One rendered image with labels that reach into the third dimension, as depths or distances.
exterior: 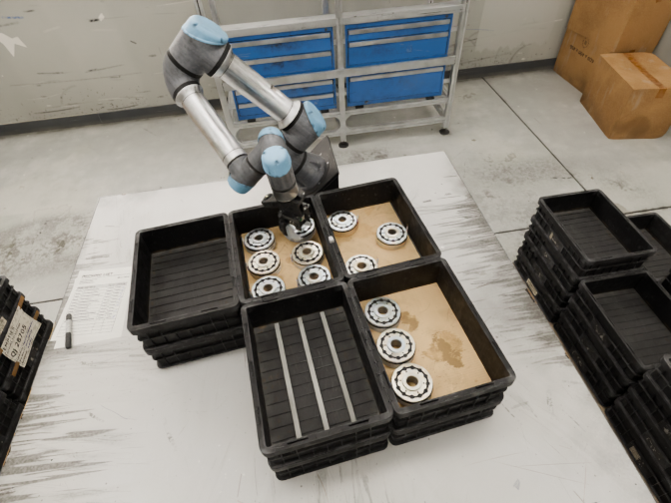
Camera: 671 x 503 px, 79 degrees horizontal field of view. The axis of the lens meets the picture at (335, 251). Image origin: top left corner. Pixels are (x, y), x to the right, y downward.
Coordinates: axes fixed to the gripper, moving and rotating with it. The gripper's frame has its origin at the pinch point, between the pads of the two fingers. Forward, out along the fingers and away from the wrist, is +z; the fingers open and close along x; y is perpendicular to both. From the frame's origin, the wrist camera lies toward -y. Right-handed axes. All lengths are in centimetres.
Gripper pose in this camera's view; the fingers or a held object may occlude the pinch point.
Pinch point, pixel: (294, 233)
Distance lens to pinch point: 139.1
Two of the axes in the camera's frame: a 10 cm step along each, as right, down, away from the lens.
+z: 1.2, 5.7, 8.1
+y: 8.7, 3.4, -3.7
